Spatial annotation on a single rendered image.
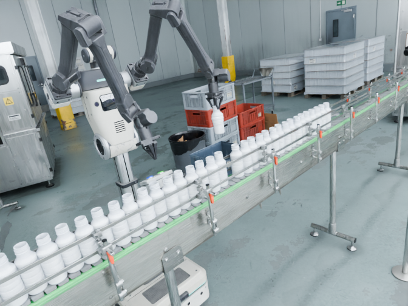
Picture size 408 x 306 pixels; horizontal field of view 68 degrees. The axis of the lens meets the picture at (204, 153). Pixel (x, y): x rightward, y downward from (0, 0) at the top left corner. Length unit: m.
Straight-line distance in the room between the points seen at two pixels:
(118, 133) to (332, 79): 6.54
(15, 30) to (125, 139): 11.80
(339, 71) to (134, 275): 6.98
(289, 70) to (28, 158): 6.29
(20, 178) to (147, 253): 3.84
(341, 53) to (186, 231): 6.72
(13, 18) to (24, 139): 9.05
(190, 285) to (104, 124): 1.12
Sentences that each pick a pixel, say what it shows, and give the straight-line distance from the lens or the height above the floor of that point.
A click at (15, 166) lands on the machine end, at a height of 0.43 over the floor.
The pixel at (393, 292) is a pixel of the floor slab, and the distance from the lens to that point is 2.43.
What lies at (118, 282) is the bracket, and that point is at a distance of 1.12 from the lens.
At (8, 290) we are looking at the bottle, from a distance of 1.09.
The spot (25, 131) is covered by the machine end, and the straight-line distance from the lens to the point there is 4.69.
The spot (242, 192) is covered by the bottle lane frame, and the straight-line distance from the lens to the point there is 1.49.
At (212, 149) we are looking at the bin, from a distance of 2.19.
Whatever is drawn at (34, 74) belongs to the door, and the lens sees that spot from 13.28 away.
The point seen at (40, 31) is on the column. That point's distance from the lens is 8.95.
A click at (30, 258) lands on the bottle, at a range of 1.07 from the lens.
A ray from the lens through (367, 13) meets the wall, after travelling 11.66.
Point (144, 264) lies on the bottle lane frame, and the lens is 1.23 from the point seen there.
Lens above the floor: 1.64
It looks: 20 degrees down
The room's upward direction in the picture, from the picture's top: 8 degrees counter-clockwise
